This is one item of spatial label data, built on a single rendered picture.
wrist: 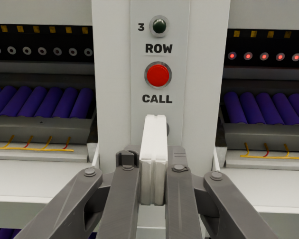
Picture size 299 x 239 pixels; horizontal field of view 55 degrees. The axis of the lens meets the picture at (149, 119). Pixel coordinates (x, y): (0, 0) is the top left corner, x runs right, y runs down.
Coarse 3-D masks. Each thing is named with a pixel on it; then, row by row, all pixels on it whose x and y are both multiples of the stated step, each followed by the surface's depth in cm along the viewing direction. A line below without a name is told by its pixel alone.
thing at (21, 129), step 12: (0, 120) 31; (12, 120) 31; (24, 120) 31; (36, 120) 31; (48, 120) 31; (60, 120) 31; (72, 120) 31; (84, 120) 31; (0, 132) 31; (12, 132) 31; (24, 132) 31; (36, 132) 31; (48, 132) 31; (60, 132) 31; (72, 132) 30; (84, 132) 30
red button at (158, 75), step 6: (156, 66) 20; (162, 66) 20; (150, 72) 20; (156, 72) 20; (162, 72) 20; (150, 78) 21; (156, 78) 21; (162, 78) 21; (168, 78) 21; (156, 84) 21; (162, 84) 21
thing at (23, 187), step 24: (0, 72) 40; (24, 72) 40; (48, 72) 39; (72, 72) 39; (96, 120) 31; (0, 144) 32; (24, 144) 32; (48, 144) 32; (72, 144) 32; (96, 144) 28; (0, 168) 29; (24, 168) 29; (48, 168) 29; (72, 168) 29; (0, 192) 27; (24, 192) 27; (48, 192) 27; (0, 216) 27; (24, 216) 27
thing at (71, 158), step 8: (0, 152) 30; (8, 152) 30; (16, 152) 30; (32, 160) 30; (40, 160) 30; (48, 160) 30; (56, 160) 30; (64, 160) 29; (72, 160) 29; (80, 160) 29
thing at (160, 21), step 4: (156, 20) 19; (160, 20) 19; (156, 24) 19; (160, 24) 19; (164, 24) 19; (156, 28) 19; (160, 28) 19; (164, 28) 20; (156, 32) 20; (160, 32) 20
